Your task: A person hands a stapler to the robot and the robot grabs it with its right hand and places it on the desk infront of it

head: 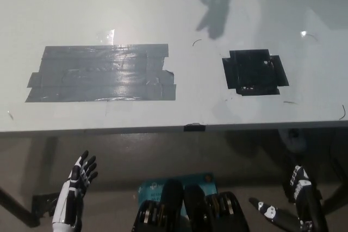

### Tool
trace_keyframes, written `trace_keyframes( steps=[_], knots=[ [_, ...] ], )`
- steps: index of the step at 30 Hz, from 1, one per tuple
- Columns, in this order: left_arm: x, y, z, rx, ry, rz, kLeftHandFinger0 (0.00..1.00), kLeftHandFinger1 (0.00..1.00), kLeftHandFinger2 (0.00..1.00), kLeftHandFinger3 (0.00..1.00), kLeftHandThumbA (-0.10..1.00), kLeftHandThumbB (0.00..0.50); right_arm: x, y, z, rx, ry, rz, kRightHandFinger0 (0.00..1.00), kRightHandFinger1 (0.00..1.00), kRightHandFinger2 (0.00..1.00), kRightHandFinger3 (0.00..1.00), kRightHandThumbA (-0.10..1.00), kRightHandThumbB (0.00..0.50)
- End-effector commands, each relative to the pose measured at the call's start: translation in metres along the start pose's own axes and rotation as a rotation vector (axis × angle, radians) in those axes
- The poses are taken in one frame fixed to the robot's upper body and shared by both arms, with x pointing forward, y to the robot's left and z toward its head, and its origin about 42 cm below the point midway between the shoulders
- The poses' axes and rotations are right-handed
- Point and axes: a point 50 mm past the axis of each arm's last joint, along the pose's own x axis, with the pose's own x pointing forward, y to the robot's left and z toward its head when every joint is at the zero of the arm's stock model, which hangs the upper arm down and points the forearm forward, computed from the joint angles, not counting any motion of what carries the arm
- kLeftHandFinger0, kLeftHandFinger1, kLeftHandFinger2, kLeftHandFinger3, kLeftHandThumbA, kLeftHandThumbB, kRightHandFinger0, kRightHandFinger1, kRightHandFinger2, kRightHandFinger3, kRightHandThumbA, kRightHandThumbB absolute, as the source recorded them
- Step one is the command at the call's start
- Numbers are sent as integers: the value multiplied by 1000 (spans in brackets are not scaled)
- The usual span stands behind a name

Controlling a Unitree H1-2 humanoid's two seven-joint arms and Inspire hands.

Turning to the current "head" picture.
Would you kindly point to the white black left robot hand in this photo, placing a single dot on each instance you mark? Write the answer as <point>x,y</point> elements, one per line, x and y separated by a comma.
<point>71,188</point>

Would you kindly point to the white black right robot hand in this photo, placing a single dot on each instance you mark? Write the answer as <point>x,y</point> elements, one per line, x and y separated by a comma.
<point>308,202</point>

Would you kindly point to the teal robot board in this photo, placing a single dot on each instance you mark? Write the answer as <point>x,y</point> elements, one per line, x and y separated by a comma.
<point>148,190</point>

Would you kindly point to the black table leg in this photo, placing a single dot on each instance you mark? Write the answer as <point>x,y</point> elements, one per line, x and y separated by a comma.
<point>16,206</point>

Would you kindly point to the small black tape strip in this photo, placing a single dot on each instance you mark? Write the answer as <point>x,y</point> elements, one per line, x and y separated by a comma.
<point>194,128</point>

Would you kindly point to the black tape patch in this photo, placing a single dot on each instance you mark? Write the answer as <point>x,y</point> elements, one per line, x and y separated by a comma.
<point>254,71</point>

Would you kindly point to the grey duct tape patch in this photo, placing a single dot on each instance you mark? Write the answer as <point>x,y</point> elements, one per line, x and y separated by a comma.
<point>103,73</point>

